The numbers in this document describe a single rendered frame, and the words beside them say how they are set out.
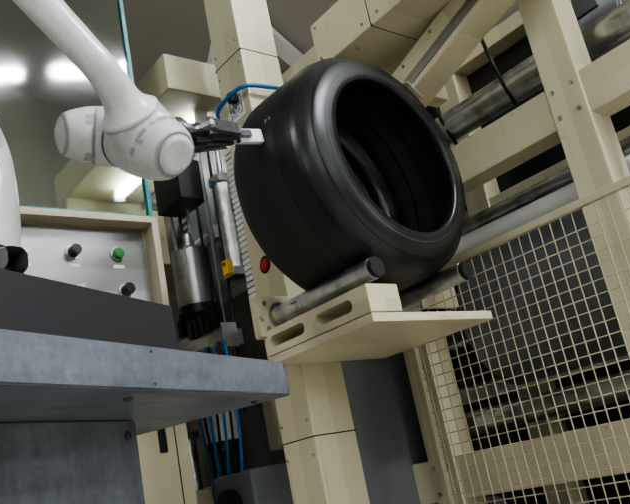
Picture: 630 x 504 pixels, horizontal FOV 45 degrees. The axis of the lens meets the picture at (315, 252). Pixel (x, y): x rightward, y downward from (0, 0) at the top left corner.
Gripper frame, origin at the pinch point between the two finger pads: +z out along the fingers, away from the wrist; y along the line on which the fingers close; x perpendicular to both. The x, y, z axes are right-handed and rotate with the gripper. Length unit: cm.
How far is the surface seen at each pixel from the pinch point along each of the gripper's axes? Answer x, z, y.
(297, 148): 7.4, 3.8, -9.3
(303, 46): -203, 293, 249
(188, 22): -216, 199, 255
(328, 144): 8.3, 8.9, -13.0
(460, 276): 40, 38, -11
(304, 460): 68, 13, 30
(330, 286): 34.8, 9.7, 0.2
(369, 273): 36.0, 10.1, -11.4
